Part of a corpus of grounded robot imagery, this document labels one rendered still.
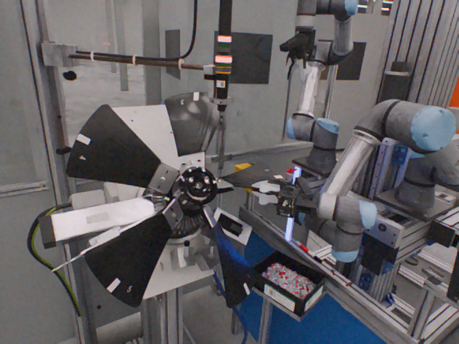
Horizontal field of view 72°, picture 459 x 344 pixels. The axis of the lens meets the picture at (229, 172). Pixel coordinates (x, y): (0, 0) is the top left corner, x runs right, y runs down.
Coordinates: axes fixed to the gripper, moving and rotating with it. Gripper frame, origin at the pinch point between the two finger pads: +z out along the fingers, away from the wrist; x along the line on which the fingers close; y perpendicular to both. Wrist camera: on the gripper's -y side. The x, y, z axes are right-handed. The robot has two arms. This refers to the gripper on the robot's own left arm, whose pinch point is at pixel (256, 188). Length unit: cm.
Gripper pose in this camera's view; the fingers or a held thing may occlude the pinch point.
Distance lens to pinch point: 102.1
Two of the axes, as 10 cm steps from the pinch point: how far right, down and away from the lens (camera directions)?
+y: -3.7, 4.3, -8.3
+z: -9.3, -1.8, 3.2
